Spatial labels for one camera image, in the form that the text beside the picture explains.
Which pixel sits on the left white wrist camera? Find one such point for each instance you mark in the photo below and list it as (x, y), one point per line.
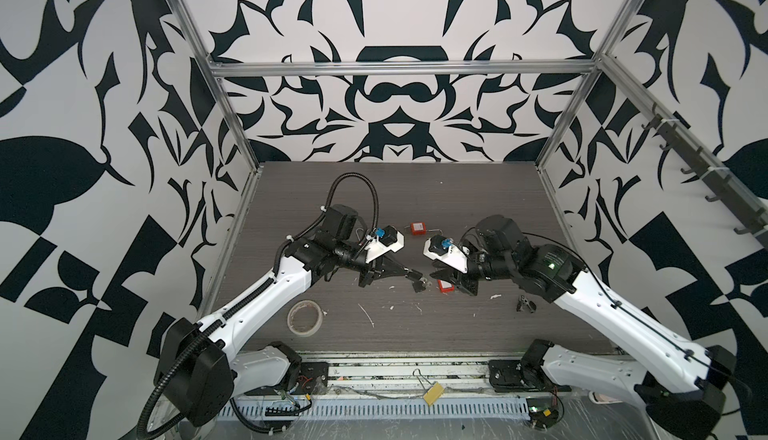
(384, 240)

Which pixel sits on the white slotted cable duct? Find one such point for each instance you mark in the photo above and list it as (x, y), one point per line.
(326, 409)

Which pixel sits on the black key bunch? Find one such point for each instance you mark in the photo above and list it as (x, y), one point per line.
(525, 305)

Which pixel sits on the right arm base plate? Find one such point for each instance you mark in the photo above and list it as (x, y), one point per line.
(509, 376)

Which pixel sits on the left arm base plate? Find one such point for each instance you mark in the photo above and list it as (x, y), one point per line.
(308, 378)

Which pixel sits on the red padlock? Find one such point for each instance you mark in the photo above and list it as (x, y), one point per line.
(417, 228)
(445, 286)

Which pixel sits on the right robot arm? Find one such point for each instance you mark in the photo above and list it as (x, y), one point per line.
(677, 382)

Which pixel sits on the red padlock front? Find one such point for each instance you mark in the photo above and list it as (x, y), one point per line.
(445, 286)

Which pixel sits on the small black padlock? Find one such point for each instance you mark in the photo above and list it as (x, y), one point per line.
(419, 285)
(414, 275)

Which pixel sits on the small black padlock back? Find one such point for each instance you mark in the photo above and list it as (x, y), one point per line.
(414, 275)

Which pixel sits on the small electronics board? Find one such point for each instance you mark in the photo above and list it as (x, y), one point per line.
(544, 412)

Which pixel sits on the small black padlock front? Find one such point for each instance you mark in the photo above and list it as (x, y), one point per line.
(419, 285)

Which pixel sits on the black coat hook rail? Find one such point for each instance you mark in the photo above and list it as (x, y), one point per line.
(701, 164)

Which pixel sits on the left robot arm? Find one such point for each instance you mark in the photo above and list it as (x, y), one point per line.
(201, 366)

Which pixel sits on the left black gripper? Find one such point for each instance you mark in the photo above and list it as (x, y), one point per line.
(375, 270)

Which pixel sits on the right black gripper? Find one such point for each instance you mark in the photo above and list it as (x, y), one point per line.
(459, 278)

